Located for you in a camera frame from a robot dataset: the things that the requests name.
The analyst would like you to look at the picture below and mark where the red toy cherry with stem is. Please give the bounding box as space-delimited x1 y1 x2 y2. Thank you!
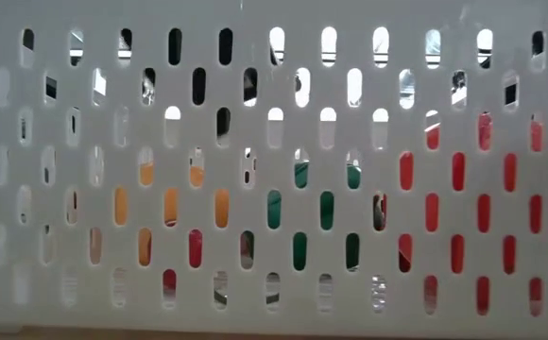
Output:
162 229 204 308

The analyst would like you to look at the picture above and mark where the red toy tomato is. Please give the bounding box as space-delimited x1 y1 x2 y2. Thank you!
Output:
399 110 548 317

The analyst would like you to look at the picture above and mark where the green toy bell pepper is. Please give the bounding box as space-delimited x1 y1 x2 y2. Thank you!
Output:
240 160 363 273

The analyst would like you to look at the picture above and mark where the white perforated plastic basket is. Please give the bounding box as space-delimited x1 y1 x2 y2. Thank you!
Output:
0 0 548 332

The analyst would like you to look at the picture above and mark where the orange toy fruit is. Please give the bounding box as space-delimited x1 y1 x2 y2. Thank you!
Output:
112 160 231 268

